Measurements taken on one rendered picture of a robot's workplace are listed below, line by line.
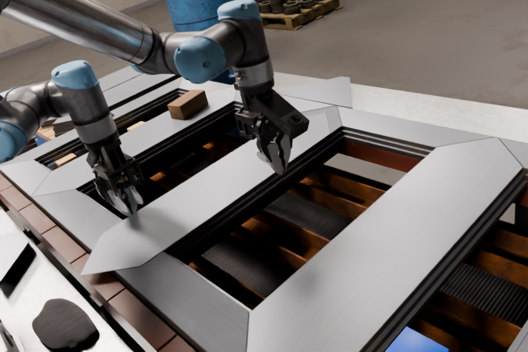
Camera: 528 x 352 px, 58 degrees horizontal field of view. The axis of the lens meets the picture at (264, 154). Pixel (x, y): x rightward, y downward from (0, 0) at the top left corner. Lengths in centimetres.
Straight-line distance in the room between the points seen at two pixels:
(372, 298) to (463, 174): 36
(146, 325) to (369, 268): 39
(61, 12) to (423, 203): 69
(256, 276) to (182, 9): 312
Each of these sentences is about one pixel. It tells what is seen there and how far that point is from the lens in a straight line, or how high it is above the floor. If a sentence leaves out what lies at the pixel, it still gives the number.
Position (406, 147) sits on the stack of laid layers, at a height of 83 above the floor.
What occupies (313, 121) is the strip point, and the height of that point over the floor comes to 85.
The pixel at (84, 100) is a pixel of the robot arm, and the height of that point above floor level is 115.
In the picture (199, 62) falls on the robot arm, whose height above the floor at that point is 120.
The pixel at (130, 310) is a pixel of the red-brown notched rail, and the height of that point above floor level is 83.
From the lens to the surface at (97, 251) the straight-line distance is 107.
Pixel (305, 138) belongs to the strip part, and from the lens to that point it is 123.
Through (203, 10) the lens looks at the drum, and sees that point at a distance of 410.
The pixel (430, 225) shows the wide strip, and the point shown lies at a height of 85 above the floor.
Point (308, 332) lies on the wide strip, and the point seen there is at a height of 85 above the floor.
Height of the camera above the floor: 142
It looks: 28 degrees down
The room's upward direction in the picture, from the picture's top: 14 degrees counter-clockwise
